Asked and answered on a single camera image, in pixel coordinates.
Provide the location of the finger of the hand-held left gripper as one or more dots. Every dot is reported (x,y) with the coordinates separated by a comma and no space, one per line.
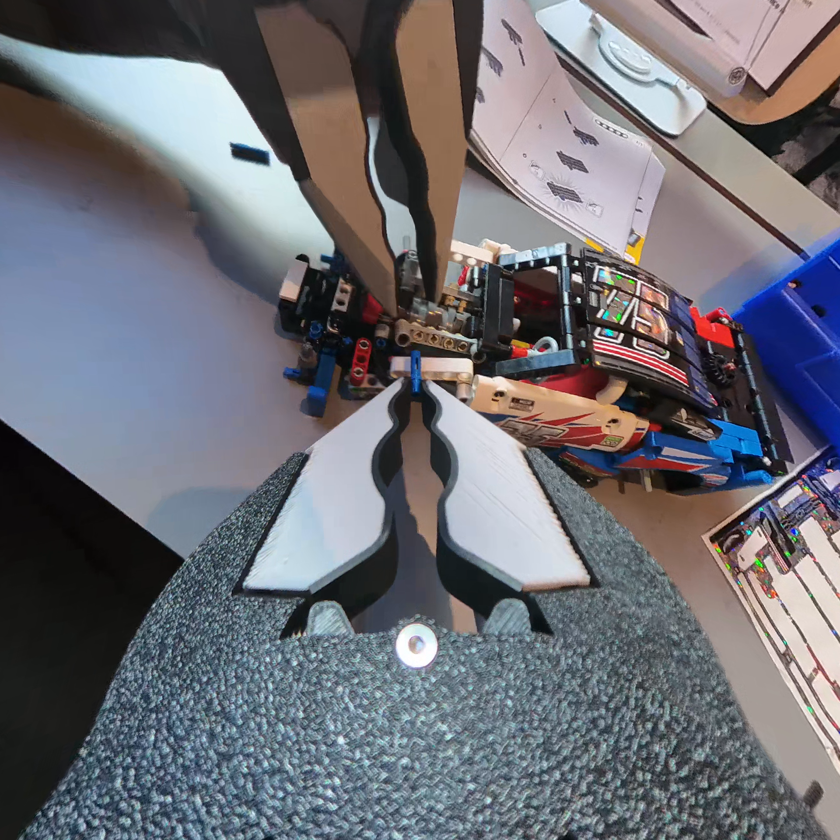
(315,111)
(436,118)

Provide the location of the small blue brick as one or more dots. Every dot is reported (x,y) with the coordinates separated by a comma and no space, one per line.
(249,153)

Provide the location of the blue plastic bin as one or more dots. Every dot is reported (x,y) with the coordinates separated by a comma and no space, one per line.
(800,328)

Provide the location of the printed instruction sheet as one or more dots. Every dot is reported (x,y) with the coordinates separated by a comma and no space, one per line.
(787,33)

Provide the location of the toy brick race car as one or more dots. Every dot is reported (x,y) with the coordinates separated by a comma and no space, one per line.
(630,308)

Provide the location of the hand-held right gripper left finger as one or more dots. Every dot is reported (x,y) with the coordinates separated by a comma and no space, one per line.
(321,525)

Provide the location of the open instruction booklet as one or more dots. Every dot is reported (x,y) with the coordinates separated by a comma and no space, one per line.
(558,131)

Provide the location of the holographic sticker sheet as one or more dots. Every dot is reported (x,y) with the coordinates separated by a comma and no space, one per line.
(787,571)

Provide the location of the blue toy brick pin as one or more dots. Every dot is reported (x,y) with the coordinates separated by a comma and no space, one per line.
(415,371)

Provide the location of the grey desk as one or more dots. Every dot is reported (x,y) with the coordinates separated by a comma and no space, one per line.
(164,328)
(754,177)

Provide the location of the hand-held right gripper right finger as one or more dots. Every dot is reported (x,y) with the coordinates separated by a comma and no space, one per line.
(505,518)

